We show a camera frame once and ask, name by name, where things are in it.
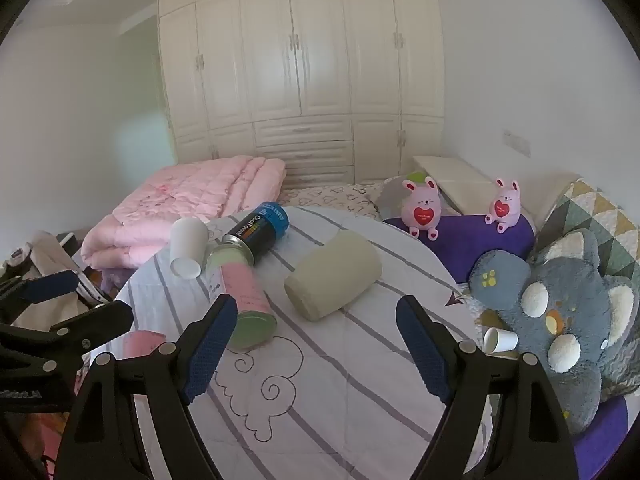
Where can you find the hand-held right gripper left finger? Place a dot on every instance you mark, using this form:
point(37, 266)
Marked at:
point(210, 355)

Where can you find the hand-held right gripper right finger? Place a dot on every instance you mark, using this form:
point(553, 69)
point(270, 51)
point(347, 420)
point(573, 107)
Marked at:
point(425, 355)

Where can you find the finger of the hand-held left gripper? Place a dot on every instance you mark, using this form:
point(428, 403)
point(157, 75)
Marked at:
point(50, 286)
point(95, 321)

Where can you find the small white paper cup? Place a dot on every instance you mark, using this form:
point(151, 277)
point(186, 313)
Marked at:
point(500, 340)

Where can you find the beige bag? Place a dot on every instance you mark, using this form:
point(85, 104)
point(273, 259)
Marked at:
point(45, 257)

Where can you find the pink container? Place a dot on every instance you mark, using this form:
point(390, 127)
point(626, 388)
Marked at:
point(142, 342)

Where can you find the pink and green can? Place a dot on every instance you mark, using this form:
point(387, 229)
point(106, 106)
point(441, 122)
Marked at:
point(242, 292)

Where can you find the striped white bed sheet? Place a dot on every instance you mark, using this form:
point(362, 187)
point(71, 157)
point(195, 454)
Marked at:
point(325, 385)

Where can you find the beige rolled towel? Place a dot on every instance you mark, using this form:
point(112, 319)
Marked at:
point(332, 280)

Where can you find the purple pillow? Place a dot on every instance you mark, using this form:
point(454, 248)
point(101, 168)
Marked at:
point(465, 240)

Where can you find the black and blue can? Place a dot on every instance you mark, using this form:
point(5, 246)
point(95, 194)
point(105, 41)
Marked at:
point(257, 227)

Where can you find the folded pink quilt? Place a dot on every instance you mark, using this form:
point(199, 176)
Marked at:
point(185, 210)

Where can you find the grey plush toy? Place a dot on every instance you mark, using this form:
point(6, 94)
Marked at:
point(565, 310)

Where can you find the large pink bunny plush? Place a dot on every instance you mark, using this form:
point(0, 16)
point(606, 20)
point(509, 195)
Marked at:
point(422, 207)

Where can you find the small pink bunny plush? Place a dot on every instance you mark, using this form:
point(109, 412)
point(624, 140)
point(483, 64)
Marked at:
point(505, 206)

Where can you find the cream cushion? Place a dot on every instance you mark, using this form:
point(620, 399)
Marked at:
point(465, 180)

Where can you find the heart print pillow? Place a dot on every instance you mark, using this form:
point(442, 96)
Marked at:
point(330, 196)

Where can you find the geometric patterned pillow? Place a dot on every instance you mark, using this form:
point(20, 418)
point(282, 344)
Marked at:
point(600, 210)

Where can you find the cream wardrobe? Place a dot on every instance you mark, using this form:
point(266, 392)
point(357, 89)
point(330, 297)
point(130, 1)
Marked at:
point(300, 60)

